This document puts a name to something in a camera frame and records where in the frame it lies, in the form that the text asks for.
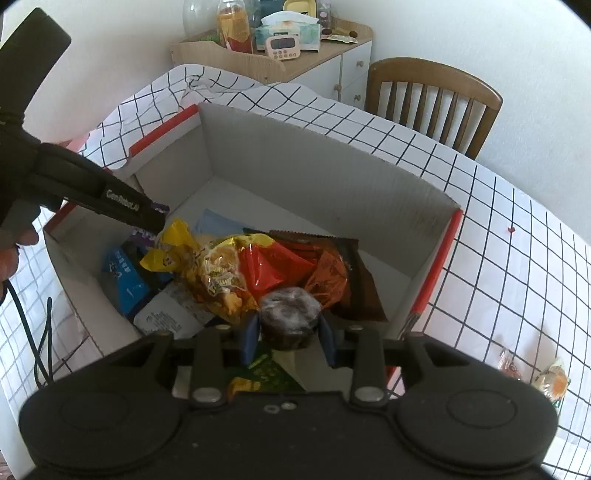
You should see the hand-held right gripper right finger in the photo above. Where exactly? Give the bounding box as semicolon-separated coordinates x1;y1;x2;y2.
318;311;468;409

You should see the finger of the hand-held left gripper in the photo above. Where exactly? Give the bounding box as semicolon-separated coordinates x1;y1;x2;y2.
131;193;166;233

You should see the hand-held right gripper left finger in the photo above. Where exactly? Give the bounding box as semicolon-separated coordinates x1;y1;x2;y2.
105;316;261;409

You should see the purple candy wrapper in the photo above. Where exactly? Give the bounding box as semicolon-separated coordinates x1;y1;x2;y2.
129;202;170;246

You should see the yellow candy packet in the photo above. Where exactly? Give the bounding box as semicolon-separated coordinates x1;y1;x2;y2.
139;219;205;274

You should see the green snack packet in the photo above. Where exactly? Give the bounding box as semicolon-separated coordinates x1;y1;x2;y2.
228;350;307;394

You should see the dark round cake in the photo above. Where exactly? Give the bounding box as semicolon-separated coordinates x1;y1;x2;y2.
257;285;324;350

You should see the copper foil snack packet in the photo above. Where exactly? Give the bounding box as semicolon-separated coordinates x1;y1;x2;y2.
302;248;352;311

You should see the orange chips bag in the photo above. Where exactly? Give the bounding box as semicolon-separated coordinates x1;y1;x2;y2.
179;233;320;326

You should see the blue cookie packet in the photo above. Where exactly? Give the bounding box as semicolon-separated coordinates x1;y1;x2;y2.
102;244;154;318

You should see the light blue round biscuit packet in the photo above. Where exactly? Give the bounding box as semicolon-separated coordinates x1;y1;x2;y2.
193;208;246;237

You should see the dark brown snack packet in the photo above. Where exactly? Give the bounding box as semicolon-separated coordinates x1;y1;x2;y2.
242;227;389;324

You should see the white labelled packet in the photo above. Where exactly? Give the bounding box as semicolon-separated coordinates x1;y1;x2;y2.
133;281;223;336

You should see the red and white cardboard box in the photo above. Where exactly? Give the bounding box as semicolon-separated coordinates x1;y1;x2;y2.
43;102;464;398

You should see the person's left hand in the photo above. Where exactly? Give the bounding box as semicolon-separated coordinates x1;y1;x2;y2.
0;229;41;284

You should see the white grid tablecloth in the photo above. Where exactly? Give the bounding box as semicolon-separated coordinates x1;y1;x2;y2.
0;64;591;467

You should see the small wrapped candy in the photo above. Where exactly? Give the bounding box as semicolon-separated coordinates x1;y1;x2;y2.
498;349;523;382

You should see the clear glass jar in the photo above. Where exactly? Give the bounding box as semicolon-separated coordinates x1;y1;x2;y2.
183;0;223;41

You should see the orange drink bottle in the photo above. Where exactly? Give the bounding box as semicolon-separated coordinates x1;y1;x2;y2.
216;0;256;54

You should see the white digital timer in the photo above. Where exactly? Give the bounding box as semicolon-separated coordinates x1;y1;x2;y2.
265;34;301;62

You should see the white cabinet with wooden top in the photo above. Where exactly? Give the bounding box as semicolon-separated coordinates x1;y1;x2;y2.
169;20;374;112

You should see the pale green tissue box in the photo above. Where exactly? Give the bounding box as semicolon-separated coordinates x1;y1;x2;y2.
255;11;322;52

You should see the clear wrapped orange sweet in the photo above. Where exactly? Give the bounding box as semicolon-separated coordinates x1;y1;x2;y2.
530;357;572;403

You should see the yellow container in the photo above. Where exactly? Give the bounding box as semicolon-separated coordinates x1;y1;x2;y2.
282;0;317;20

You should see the wooden chair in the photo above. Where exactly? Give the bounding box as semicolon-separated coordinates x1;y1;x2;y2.
364;57;504;160

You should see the black cable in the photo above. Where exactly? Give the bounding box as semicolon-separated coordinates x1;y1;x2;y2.
0;279;64;387

